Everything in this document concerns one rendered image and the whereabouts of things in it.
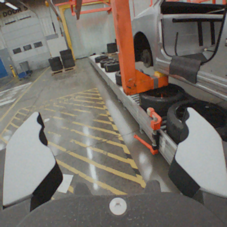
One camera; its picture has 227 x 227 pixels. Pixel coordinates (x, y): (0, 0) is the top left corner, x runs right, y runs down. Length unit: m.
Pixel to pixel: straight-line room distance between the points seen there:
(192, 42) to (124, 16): 1.13
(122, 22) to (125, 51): 0.31
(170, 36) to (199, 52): 0.53
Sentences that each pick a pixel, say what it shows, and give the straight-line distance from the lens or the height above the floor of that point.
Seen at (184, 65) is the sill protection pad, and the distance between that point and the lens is 1.57.
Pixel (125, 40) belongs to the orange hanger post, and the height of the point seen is 1.23.
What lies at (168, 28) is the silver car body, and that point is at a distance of 2.04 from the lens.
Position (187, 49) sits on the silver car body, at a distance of 2.20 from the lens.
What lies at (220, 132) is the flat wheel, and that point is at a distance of 1.34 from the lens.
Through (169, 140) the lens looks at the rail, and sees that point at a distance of 1.30.
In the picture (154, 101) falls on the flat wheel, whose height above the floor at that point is 0.49.
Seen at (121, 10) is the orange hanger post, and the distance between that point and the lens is 1.69.
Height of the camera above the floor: 1.29
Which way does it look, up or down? 32 degrees down
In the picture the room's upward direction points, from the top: 10 degrees counter-clockwise
